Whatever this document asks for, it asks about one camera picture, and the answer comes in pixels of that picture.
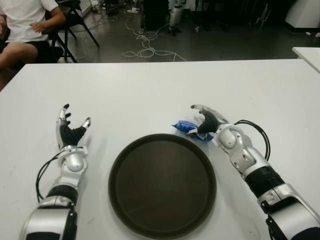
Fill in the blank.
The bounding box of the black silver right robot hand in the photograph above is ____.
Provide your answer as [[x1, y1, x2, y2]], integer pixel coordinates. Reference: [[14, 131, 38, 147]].
[[190, 103, 231, 135]]

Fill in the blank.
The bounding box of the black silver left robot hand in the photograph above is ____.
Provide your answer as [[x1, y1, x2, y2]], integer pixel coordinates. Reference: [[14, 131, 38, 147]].
[[55, 103, 93, 151]]

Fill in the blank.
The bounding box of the blue Oreo snack pack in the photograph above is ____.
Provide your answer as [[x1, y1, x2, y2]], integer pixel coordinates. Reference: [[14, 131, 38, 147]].
[[171, 120, 215, 142]]

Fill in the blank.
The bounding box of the round dark brown tray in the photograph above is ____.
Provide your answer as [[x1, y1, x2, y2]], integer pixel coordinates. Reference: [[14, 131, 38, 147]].
[[107, 133, 217, 237]]

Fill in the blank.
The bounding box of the black folding chair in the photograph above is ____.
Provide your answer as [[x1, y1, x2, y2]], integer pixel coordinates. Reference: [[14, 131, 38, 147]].
[[41, 0, 100, 63]]

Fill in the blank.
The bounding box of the white side table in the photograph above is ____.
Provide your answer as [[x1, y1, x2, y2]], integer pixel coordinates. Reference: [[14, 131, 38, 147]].
[[291, 46, 320, 76]]

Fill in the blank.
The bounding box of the seated person in white shirt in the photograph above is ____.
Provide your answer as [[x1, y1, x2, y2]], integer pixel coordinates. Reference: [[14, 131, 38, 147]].
[[0, 0, 67, 76]]

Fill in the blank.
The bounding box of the white cabinet with black base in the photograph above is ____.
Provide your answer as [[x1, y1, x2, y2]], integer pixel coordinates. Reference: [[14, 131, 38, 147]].
[[284, 0, 320, 33]]

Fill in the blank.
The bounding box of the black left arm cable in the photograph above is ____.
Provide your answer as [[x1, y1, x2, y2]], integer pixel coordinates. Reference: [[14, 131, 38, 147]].
[[36, 152, 66, 203]]

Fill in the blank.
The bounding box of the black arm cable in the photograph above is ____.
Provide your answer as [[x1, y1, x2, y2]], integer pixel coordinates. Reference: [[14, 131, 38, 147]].
[[36, 152, 66, 203], [234, 119, 273, 162]]

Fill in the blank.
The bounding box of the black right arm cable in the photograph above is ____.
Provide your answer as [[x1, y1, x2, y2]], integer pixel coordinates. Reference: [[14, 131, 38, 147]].
[[234, 119, 273, 162]]

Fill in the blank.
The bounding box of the white cable on floor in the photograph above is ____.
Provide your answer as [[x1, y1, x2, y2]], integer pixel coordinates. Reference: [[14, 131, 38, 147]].
[[121, 14, 188, 62]]

